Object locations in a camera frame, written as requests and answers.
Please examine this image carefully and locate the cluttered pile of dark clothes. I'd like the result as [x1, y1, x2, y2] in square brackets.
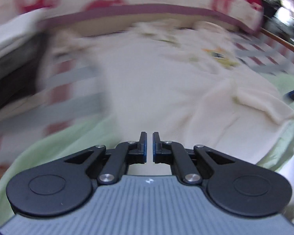
[262, 0, 294, 52]

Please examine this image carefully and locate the dark brown folded garment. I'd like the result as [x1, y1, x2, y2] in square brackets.
[0, 33, 48, 117]

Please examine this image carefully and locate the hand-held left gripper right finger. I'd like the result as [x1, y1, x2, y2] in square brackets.
[152, 132, 236, 185]

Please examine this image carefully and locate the pink grey checked rug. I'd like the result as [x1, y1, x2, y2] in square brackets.
[0, 24, 294, 172]

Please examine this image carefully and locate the light green blanket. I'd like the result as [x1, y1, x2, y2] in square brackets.
[0, 73, 294, 228]

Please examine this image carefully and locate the cream knit sweater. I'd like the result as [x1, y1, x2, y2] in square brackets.
[98, 21, 294, 177]

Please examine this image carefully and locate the beige bed base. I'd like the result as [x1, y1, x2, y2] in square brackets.
[69, 17, 236, 38]

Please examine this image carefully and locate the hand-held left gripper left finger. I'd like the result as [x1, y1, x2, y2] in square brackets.
[64, 131, 147, 185]

